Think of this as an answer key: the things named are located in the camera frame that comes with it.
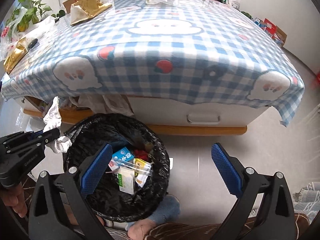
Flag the white tissue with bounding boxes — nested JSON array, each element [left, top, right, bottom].
[[43, 96, 72, 154]]

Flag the green white medicine box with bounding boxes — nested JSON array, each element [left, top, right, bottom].
[[117, 167, 136, 195]]

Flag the blue white milk carton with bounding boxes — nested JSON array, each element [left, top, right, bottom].
[[108, 147, 134, 172]]

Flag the yellow white snack bag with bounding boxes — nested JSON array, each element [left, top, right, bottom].
[[133, 158, 152, 188]]

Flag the clear plastic tube case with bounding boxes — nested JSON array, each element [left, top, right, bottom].
[[120, 158, 153, 176]]

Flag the red mesh net bag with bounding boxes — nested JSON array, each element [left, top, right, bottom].
[[134, 150, 150, 162]]

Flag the black-lined trash bin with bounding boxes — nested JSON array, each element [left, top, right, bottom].
[[63, 113, 170, 222]]

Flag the person's left hand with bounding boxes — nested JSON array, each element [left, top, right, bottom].
[[0, 183, 28, 218]]

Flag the grey patterned rug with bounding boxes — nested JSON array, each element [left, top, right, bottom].
[[293, 182, 320, 224]]

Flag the gold foil bag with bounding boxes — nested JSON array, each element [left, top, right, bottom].
[[4, 37, 31, 74]]

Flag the blue sock foot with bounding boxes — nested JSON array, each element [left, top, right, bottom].
[[148, 194, 181, 225]]

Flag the black oval remote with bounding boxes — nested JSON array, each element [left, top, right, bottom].
[[28, 38, 38, 50]]

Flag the clear bag with red print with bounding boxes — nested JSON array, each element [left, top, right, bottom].
[[1, 26, 13, 61]]

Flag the white coffee table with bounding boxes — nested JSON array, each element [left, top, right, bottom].
[[17, 94, 267, 136]]

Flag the white plastic bag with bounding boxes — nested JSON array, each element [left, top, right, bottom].
[[22, 16, 56, 40]]

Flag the green potted plant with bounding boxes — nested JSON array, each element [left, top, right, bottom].
[[4, 0, 52, 35]]

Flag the cardboard box red logo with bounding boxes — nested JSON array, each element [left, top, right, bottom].
[[62, 0, 78, 14]]

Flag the brown gold paper bag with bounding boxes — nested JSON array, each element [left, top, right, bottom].
[[70, 0, 112, 26]]

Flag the blue checkered tablecloth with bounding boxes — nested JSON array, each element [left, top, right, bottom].
[[1, 0, 304, 126]]

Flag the colourful boxes on floor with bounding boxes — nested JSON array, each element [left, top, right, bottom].
[[254, 18, 287, 47]]

